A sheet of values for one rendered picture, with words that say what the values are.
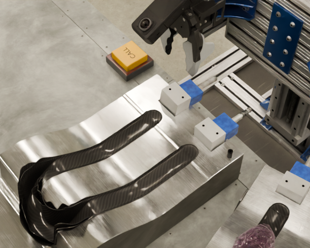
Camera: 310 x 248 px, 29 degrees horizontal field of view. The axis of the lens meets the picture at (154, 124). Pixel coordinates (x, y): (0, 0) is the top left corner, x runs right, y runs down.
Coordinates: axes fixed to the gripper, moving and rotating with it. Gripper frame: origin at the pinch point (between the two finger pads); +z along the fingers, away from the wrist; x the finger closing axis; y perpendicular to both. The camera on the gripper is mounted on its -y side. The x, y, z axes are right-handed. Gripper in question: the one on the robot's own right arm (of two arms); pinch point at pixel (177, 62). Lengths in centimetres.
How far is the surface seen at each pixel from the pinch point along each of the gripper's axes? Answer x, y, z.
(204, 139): -11.3, -2.4, 10.6
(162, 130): -3.8, -6.5, 11.9
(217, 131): -11.9, 0.2, 9.2
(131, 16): 102, 65, 101
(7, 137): 20.4, -28.9, 20.9
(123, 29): 98, 57, 101
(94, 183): -6.5, -24.4, 9.9
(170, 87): 1.3, -0.2, 8.4
